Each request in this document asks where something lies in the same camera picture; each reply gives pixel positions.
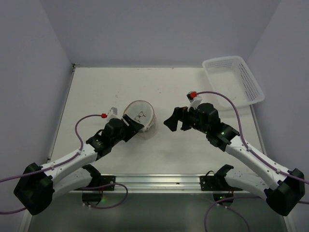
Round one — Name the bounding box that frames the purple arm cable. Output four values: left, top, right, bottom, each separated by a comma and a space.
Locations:
197, 90, 309, 186
0, 113, 104, 216

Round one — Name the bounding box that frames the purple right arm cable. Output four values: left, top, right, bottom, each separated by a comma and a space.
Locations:
197, 90, 309, 186

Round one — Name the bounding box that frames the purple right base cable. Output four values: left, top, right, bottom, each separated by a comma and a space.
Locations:
205, 195, 263, 232

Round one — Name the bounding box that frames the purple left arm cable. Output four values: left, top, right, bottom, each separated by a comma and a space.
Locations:
0, 113, 104, 216

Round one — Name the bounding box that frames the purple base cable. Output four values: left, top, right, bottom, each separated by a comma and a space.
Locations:
205, 195, 263, 232
82, 183, 128, 209

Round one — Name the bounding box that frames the white perforated plastic basket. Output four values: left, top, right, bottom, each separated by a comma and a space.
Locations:
202, 56, 265, 107

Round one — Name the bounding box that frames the white mesh laundry bag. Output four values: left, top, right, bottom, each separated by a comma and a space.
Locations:
124, 100, 157, 140

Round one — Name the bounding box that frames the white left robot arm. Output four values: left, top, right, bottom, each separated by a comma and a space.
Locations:
14, 115, 144, 216

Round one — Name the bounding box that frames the aluminium mounting rail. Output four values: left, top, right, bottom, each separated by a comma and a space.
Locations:
70, 174, 244, 193

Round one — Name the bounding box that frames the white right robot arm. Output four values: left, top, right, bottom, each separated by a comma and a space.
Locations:
164, 103, 305, 216

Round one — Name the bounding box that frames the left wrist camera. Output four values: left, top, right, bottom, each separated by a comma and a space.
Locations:
108, 107, 117, 116

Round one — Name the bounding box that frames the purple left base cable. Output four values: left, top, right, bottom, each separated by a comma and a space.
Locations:
82, 183, 128, 209

